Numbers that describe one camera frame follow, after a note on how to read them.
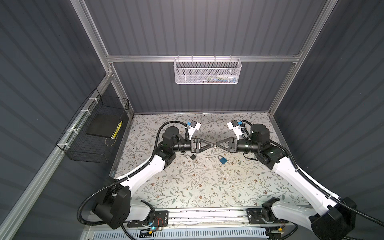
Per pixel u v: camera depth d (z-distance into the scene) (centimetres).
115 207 41
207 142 65
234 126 65
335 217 37
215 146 68
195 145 63
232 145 62
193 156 96
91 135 72
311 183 44
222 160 94
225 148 66
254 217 74
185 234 77
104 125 75
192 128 67
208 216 76
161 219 72
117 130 74
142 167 50
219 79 92
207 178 87
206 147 64
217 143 68
